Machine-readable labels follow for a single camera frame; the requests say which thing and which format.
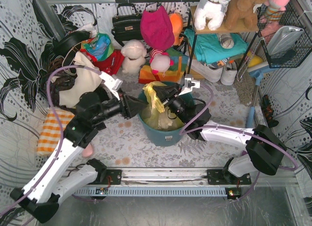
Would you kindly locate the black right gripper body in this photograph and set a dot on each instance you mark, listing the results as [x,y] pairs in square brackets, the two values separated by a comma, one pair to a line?
[169,97]

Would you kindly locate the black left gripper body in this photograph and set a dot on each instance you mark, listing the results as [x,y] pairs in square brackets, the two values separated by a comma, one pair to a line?
[125,106]

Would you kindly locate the yellow trash bag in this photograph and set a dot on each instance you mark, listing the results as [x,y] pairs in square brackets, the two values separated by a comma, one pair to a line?
[156,106]

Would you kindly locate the teal trash bin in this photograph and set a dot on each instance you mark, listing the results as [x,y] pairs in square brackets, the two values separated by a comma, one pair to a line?
[159,138]

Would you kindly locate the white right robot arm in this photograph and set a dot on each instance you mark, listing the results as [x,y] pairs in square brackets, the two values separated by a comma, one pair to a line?
[263,150]

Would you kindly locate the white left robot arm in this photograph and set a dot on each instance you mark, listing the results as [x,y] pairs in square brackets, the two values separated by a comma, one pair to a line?
[63,150]

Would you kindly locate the rainbow striped bag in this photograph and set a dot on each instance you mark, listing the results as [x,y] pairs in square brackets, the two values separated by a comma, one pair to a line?
[173,74]

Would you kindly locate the cream canvas tote bag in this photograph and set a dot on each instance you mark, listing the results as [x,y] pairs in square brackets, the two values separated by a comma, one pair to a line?
[66,89]

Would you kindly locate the magenta cloth bag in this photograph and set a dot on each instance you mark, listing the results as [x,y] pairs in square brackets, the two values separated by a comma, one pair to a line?
[156,29]

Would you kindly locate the wooden shelf rack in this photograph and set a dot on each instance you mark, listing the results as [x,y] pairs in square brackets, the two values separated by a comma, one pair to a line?
[240,28]

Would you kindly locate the pink doll striped hat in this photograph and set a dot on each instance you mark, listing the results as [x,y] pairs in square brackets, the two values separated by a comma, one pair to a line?
[160,61]

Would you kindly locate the white sneaker left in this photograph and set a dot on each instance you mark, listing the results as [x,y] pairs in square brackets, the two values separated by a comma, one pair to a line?
[200,71]

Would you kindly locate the white sneaker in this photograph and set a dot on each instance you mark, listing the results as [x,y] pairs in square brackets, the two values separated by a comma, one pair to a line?
[200,71]
[229,72]

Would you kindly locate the white fluffy plush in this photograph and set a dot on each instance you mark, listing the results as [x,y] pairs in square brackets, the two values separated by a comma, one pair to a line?
[134,54]

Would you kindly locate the pink cylinder case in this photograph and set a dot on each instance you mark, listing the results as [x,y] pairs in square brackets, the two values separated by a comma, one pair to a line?
[88,151]

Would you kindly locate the white sneaker right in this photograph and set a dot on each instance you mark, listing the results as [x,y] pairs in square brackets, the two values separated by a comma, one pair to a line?
[229,72]

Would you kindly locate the colorful printed cloth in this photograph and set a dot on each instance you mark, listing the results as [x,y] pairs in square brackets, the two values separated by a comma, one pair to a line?
[98,48]

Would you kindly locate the teal folded cloth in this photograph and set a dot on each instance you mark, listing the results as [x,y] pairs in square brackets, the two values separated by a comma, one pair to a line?
[209,50]

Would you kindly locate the beige chenille mop head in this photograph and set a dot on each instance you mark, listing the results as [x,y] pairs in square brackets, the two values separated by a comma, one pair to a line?
[244,85]

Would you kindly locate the orange plush toy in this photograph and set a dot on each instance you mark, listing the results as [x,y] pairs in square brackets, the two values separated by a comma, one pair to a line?
[177,26]

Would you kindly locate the orange checkered towel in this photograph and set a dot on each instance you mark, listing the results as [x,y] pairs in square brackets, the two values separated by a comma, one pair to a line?
[50,134]

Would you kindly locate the black handbag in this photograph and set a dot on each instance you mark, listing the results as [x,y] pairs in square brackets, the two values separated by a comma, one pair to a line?
[127,27]

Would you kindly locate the black round hat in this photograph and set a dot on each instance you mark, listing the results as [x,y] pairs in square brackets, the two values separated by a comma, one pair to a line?
[62,47]

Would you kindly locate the white plush dog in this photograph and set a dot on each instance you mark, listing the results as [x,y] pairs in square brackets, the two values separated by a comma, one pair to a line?
[210,13]

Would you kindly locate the brown teddy bear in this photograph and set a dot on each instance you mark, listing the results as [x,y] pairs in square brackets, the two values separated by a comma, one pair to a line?
[242,9]

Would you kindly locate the silver pouch in basket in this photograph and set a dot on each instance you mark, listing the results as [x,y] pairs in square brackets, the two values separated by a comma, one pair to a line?
[284,38]

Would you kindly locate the pink plush toy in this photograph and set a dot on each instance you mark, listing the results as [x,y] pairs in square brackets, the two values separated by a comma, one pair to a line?
[275,9]

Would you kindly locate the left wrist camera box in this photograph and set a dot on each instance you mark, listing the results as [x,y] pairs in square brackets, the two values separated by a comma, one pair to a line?
[113,84]

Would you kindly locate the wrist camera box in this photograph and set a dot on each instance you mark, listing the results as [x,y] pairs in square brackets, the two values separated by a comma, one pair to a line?
[113,84]
[188,83]

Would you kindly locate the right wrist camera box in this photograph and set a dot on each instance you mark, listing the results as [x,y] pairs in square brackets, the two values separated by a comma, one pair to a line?
[188,83]

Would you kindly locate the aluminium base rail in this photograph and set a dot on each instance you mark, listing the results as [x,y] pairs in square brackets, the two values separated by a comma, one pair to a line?
[156,182]

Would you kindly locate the black wire basket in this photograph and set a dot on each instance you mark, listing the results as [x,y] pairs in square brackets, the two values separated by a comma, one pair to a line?
[293,57]

